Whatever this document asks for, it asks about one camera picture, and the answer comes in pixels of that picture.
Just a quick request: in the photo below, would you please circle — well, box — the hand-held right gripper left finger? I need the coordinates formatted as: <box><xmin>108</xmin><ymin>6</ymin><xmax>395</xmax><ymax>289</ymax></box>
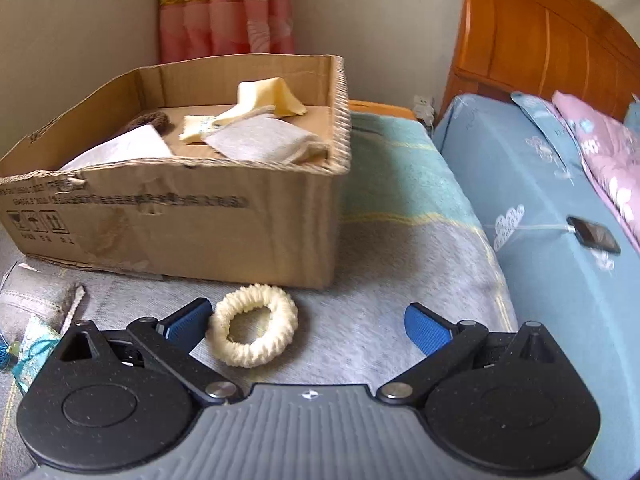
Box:
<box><xmin>47</xmin><ymin>297</ymin><xmax>244</xmax><ymax>406</ymax></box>

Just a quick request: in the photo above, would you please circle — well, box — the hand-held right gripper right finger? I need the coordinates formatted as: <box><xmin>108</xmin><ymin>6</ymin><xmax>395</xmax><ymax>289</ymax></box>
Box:
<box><xmin>375</xmin><ymin>302</ymin><xmax>571</xmax><ymax>406</ymax></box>

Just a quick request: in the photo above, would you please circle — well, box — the cream knitted scrunchie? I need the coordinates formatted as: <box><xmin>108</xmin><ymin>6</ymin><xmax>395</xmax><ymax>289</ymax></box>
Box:
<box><xmin>206</xmin><ymin>285</ymin><xmax>299</xmax><ymax>368</ymax></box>

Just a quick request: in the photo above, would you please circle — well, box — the brown cardboard box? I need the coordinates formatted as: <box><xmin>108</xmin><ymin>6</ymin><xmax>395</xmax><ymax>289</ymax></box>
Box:
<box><xmin>0</xmin><ymin>54</ymin><xmax>351</xmax><ymax>291</ymax></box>

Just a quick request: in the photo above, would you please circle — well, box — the white cloth pouch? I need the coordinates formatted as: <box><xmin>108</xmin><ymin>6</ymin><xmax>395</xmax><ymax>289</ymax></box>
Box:
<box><xmin>57</xmin><ymin>124</ymin><xmax>174</xmax><ymax>171</ymax></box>

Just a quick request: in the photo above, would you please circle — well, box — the cream printed pouch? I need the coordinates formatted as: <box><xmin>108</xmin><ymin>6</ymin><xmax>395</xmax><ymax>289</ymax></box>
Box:
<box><xmin>179</xmin><ymin>114</ymin><xmax>236</xmax><ymax>146</ymax></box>

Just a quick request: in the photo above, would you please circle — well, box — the grey drawstring pouch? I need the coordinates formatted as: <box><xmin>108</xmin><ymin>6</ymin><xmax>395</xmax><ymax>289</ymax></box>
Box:
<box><xmin>0</xmin><ymin>262</ymin><xmax>86</xmax><ymax>334</ymax></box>
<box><xmin>202</xmin><ymin>116</ymin><xmax>331</xmax><ymax>166</ymax></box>

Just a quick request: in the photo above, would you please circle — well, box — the brown knitted scrunchie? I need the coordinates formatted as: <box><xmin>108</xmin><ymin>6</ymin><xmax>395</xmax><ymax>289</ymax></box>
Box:
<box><xmin>126</xmin><ymin>111</ymin><xmax>171</xmax><ymax>136</ymax></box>

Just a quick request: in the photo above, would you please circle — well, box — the pale yellow cloth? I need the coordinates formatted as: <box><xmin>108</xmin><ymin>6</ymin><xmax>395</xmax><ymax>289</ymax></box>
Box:
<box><xmin>215</xmin><ymin>77</ymin><xmax>309</xmax><ymax>126</ymax></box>

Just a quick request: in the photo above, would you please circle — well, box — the grey green checked blanket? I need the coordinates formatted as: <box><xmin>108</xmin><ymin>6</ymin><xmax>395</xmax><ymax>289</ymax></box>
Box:
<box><xmin>0</xmin><ymin>111</ymin><xmax>519</xmax><ymax>461</ymax></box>

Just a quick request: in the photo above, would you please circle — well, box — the bed with blue floral sheet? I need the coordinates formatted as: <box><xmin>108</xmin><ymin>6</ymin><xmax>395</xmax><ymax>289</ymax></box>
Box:
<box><xmin>432</xmin><ymin>92</ymin><xmax>640</xmax><ymax>480</ymax></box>

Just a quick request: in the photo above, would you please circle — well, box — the teal brocade sachet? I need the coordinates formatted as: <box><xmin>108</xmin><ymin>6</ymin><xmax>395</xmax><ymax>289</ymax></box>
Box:
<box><xmin>0</xmin><ymin>312</ymin><xmax>64</xmax><ymax>394</ymax></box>

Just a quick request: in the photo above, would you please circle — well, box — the black smartphone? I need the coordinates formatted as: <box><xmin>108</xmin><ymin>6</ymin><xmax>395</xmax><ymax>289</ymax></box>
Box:
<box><xmin>566</xmin><ymin>216</ymin><xmax>622</xmax><ymax>254</ymax></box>

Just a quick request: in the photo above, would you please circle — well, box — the wooden bedside table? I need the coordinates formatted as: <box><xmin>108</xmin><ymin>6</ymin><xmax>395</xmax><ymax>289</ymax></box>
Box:
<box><xmin>347</xmin><ymin>100</ymin><xmax>418</xmax><ymax>122</ymax></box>

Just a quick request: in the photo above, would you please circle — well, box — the blue floral pillow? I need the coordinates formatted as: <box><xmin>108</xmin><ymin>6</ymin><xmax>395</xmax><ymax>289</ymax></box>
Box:
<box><xmin>511</xmin><ymin>91</ymin><xmax>577</xmax><ymax>182</ymax></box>
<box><xmin>625</xmin><ymin>92</ymin><xmax>640</xmax><ymax>134</ymax></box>

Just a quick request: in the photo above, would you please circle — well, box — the pink floral pillow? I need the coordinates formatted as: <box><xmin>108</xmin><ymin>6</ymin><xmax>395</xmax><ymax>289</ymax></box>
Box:
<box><xmin>552</xmin><ymin>91</ymin><xmax>640</xmax><ymax>254</ymax></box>

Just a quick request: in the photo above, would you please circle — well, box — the wooden bed headboard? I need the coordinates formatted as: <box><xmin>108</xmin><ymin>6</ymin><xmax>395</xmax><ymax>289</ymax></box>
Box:
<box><xmin>442</xmin><ymin>0</ymin><xmax>640</xmax><ymax>122</ymax></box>

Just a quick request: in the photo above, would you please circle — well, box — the pink patterned curtain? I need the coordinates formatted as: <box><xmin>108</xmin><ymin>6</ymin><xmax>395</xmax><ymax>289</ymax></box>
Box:
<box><xmin>159</xmin><ymin>0</ymin><xmax>296</xmax><ymax>65</ymax></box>

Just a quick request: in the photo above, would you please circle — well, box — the white charging cable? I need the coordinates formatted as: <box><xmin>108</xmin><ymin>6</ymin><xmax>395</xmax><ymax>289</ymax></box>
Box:
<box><xmin>515</xmin><ymin>223</ymin><xmax>571</xmax><ymax>234</ymax></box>

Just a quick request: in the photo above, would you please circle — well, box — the white wall plug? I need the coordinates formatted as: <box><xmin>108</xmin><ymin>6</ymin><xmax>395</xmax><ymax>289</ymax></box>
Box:
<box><xmin>412</xmin><ymin>94</ymin><xmax>435</xmax><ymax>126</ymax></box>

